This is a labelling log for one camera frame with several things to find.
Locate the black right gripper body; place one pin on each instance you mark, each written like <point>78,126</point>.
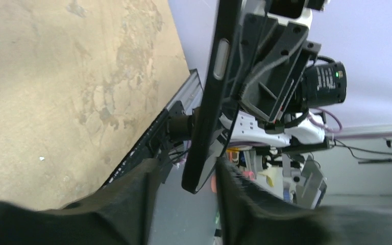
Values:
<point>304,80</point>

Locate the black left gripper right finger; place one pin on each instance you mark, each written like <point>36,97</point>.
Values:
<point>249,214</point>

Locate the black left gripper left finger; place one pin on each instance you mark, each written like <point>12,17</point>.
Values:
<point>120,213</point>

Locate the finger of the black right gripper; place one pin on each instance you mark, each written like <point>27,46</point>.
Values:
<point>253,94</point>
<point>244,46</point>

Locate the black phone case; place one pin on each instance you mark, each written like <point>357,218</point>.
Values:
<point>206,116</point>

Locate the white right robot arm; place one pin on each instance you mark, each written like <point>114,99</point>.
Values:
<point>245,129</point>

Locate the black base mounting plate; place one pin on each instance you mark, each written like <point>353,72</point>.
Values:
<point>163,140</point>

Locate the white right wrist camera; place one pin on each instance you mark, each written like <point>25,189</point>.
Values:
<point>286,11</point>

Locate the aluminium frame rail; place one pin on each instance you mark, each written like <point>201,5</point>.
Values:
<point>189,94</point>

